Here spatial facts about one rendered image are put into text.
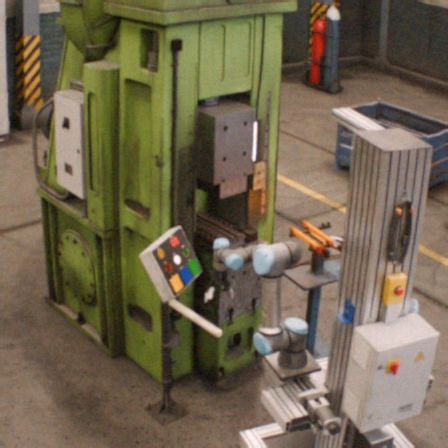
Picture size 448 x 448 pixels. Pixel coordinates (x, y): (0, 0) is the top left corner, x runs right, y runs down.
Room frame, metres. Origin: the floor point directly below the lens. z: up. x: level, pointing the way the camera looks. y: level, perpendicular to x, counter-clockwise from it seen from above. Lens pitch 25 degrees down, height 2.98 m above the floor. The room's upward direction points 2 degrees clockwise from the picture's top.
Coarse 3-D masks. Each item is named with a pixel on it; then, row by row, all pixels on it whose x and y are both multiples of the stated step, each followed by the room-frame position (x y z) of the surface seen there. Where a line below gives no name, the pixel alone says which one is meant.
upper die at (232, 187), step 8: (200, 184) 4.07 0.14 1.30; (208, 184) 4.02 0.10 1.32; (224, 184) 3.96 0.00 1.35; (232, 184) 4.00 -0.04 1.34; (240, 184) 4.04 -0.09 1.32; (208, 192) 4.02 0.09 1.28; (216, 192) 3.96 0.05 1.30; (224, 192) 3.96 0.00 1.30; (232, 192) 4.00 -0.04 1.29; (240, 192) 4.04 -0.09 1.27
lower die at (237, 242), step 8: (208, 216) 4.30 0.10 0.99; (200, 224) 4.19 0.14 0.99; (208, 224) 4.17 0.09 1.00; (216, 232) 4.08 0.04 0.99; (232, 232) 4.07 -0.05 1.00; (240, 232) 4.09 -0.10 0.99; (208, 240) 4.01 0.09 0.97; (232, 240) 4.01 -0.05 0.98; (240, 240) 4.05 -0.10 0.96; (232, 248) 4.01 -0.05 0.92
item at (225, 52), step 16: (240, 16) 4.20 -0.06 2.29; (208, 32) 4.06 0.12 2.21; (224, 32) 4.13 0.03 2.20; (240, 32) 4.22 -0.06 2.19; (208, 48) 4.06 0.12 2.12; (224, 48) 4.13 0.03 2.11; (240, 48) 4.22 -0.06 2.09; (208, 64) 4.06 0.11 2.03; (224, 64) 4.13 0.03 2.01; (240, 64) 4.22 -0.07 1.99; (208, 80) 4.06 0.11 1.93; (224, 80) 4.13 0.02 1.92; (240, 80) 4.21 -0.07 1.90; (208, 96) 4.05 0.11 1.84
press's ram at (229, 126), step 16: (208, 112) 3.99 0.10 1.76; (224, 112) 4.00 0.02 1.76; (240, 112) 4.03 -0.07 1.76; (208, 128) 3.95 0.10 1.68; (224, 128) 3.96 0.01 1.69; (240, 128) 4.03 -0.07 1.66; (208, 144) 3.95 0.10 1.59; (224, 144) 3.95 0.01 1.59; (240, 144) 4.03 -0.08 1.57; (208, 160) 3.94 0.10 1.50; (224, 160) 3.96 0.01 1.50; (240, 160) 4.04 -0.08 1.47; (208, 176) 3.94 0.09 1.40; (224, 176) 3.96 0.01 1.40; (240, 176) 4.04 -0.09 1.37
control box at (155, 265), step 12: (180, 228) 3.71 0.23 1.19; (168, 240) 3.57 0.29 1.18; (180, 240) 3.65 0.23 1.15; (144, 252) 3.44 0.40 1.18; (156, 252) 3.44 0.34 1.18; (168, 252) 3.52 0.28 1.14; (180, 252) 3.60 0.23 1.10; (192, 252) 3.68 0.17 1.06; (144, 264) 3.42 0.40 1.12; (156, 264) 3.40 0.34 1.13; (180, 264) 3.54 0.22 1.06; (156, 276) 3.40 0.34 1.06; (168, 276) 3.41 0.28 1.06; (180, 276) 3.49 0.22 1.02; (192, 276) 3.56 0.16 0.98; (156, 288) 3.40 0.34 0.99; (168, 288) 3.37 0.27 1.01; (168, 300) 3.37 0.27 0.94
